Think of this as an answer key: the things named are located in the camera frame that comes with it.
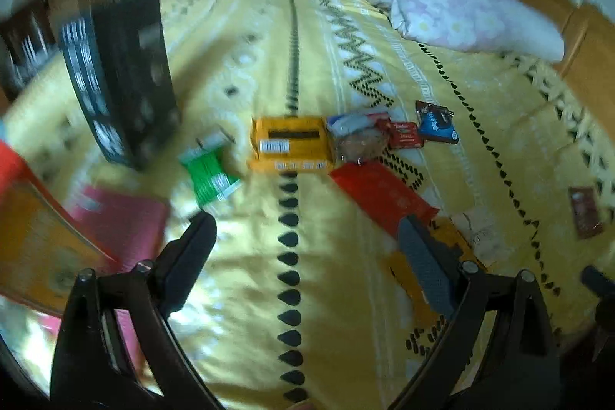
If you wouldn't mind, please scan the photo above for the white floral pillow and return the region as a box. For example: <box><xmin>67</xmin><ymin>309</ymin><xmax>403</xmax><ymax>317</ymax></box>
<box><xmin>346</xmin><ymin>0</ymin><xmax>565</xmax><ymax>62</ymax></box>

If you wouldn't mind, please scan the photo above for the clear plastic wrapper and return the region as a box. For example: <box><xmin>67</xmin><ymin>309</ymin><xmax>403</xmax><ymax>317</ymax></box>
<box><xmin>454</xmin><ymin>212</ymin><xmax>503</xmax><ymax>267</ymax></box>

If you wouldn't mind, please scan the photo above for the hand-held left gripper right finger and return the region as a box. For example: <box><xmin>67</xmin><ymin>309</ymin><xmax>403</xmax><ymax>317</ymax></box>
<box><xmin>389</xmin><ymin>214</ymin><xmax>563</xmax><ymax>410</ymax></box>

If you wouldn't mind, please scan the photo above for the yellow patterned bedsheet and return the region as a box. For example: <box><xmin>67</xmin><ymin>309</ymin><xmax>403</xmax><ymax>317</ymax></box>
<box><xmin>0</xmin><ymin>0</ymin><xmax>615</xmax><ymax>410</ymax></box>

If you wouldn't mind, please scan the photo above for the green snack packet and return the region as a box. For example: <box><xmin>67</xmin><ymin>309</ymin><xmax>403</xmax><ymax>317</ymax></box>
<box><xmin>179</xmin><ymin>136</ymin><xmax>243</xmax><ymax>206</ymax></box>

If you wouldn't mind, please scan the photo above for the clear bread bag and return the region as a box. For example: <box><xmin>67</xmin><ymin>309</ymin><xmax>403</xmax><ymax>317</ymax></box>
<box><xmin>327</xmin><ymin>111</ymin><xmax>390</xmax><ymax>163</ymax></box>

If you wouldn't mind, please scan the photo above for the orange printed box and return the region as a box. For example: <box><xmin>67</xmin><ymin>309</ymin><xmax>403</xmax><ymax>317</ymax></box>
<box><xmin>0</xmin><ymin>141</ymin><xmax>121</xmax><ymax>317</ymax></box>

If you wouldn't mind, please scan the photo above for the small red snack packet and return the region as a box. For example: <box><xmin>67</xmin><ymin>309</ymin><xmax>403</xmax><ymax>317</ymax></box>
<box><xmin>382</xmin><ymin>119</ymin><xmax>426</xmax><ymax>150</ymax></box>

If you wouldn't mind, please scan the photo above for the pink flat box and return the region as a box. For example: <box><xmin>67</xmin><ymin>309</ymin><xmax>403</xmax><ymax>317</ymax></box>
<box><xmin>67</xmin><ymin>184</ymin><xmax>171</xmax><ymax>372</ymax></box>

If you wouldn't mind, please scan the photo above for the large red snack packet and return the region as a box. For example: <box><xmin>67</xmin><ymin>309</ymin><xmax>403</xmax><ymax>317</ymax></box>
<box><xmin>329</xmin><ymin>161</ymin><xmax>440</xmax><ymax>240</ymax></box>

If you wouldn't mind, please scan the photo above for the brown snack bar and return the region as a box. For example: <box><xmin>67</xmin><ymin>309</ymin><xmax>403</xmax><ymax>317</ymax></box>
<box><xmin>569</xmin><ymin>185</ymin><xmax>606</xmax><ymax>240</ymax></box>

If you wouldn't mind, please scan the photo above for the orange snack packet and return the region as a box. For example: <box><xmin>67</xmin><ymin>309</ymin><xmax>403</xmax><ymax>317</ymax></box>
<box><xmin>384</xmin><ymin>218</ymin><xmax>488</xmax><ymax>329</ymax></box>

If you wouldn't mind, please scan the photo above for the dark wooden shelf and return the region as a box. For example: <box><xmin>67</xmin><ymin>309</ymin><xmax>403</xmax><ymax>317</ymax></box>
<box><xmin>0</xmin><ymin>2</ymin><xmax>58</xmax><ymax>98</ymax></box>

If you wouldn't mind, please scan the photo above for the tall black printed box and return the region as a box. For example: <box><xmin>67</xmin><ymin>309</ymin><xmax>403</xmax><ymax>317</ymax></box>
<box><xmin>58</xmin><ymin>0</ymin><xmax>182</xmax><ymax>171</ymax></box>

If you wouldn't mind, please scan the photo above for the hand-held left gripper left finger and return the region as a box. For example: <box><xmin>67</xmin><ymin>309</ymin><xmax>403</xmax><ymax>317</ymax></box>
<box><xmin>50</xmin><ymin>212</ymin><xmax>226</xmax><ymax>410</ymax></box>

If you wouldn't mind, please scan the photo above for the blue snack packet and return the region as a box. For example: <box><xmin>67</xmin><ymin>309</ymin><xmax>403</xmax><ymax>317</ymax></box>
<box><xmin>416</xmin><ymin>100</ymin><xmax>459</xmax><ymax>146</ymax></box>

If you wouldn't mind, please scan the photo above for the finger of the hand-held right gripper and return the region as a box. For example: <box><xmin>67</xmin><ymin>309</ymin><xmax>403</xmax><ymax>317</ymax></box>
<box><xmin>580</xmin><ymin>265</ymin><xmax>615</xmax><ymax>298</ymax></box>

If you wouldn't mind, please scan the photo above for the yellow biscuit packet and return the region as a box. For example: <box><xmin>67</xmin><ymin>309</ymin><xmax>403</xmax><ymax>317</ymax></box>
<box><xmin>247</xmin><ymin>116</ymin><xmax>334</xmax><ymax>174</ymax></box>

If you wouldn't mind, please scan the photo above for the wooden bed frame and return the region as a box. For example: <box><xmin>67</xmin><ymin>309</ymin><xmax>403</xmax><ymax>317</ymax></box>
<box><xmin>490</xmin><ymin>0</ymin><xmax>615</xmax><ymax>113</ymax></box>

